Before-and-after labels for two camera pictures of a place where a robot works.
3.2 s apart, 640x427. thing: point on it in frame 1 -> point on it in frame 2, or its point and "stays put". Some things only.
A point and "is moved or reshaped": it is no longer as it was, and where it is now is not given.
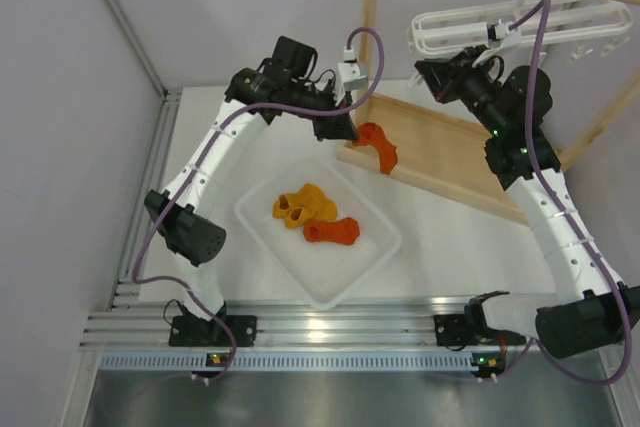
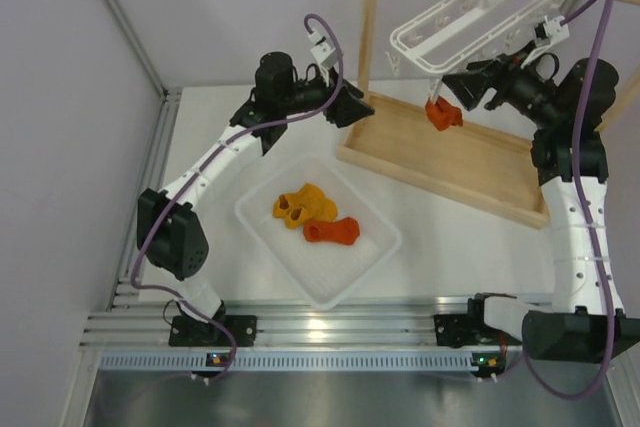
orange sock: (344, 231) stays put
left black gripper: (334, 127) -> (346, 108)
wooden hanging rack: (448, 155) stays put
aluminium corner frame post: (164, 123) stays put
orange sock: (373, 135) -> (441, 114)
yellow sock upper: (310, 197) stays put
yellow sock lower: (296, 217) stays put
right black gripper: (444, 77) -> (481, 76)
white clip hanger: (569, 19) is moved or reshaped
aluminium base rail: (355, 323) stays put
